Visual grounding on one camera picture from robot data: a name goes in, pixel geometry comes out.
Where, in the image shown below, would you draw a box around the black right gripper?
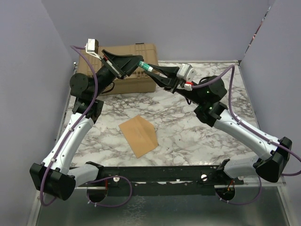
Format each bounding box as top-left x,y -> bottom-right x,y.
145,64 -> 205,105

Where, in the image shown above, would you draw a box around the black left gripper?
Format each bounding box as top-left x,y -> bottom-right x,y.
92,49 -> 143,98

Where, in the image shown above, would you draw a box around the green white glue stick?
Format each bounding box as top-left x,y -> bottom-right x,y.
138,61 -> 153,72

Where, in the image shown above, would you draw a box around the brown paper envelope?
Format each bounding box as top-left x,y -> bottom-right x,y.
119,115 -> 158,158

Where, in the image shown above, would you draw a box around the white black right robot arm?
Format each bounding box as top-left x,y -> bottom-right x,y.
146,64 -> 292,184

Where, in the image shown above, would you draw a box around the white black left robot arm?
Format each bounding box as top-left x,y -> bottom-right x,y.
30,50 -> 143,206

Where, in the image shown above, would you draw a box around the tan plastic tool case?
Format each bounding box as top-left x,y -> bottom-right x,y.
80,43 -> 158,96

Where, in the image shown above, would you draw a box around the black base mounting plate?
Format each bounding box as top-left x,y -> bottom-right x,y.
80,165 -> 232,196

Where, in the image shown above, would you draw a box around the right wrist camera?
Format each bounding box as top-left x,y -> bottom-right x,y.
176,64 -> 197,91

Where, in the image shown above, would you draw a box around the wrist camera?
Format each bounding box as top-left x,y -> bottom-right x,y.
176,64 -> 197,91
85,39 -> 102,60

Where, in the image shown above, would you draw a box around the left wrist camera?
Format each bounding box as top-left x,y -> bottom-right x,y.
85,39 -> 102,60

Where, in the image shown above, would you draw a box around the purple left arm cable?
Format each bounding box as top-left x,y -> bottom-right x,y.
40,45 -> 132,208

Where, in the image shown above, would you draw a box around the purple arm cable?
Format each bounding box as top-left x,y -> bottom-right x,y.
191,65 -> 301,206
40,45 -> 132,208

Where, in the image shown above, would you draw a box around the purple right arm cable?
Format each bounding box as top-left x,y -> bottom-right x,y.
191,65 -> 301,206

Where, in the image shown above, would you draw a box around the aluminium frame rail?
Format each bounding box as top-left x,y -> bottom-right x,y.
36,168 -> 286,190

